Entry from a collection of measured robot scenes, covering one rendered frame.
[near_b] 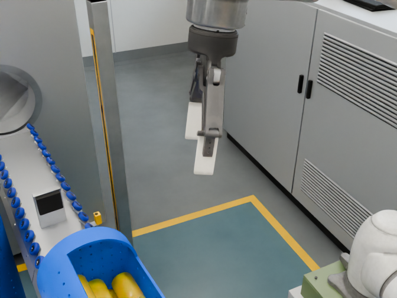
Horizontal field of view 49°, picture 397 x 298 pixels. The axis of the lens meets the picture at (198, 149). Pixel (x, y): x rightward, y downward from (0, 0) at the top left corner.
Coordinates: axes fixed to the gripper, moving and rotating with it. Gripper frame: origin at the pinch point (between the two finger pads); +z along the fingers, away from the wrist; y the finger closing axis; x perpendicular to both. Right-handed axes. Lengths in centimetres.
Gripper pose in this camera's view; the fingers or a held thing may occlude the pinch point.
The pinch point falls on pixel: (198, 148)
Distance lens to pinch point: 74.4
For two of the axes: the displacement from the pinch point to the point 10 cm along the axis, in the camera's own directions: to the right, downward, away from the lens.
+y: -1.3, -4.2, 9.0
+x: -9.8, -0.5, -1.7
